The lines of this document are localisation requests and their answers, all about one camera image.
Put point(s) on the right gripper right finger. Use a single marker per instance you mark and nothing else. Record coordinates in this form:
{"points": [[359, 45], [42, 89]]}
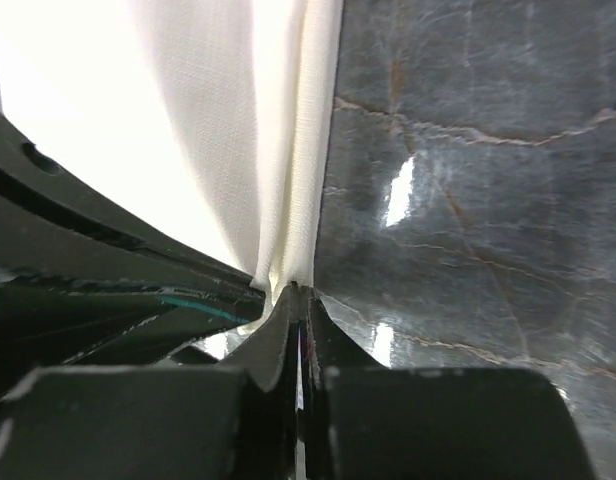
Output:
{"points": [[342, 407]]}

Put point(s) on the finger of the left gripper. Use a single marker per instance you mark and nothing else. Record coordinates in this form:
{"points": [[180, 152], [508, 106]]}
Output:
{"points": [[85, 282]]}

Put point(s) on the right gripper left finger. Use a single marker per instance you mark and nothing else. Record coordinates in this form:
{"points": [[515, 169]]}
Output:
{"points": [[266, 439]]}

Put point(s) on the white cloth napkin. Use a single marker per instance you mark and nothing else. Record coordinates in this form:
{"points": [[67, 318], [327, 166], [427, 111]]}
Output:
{"points": [[207, 119]]}

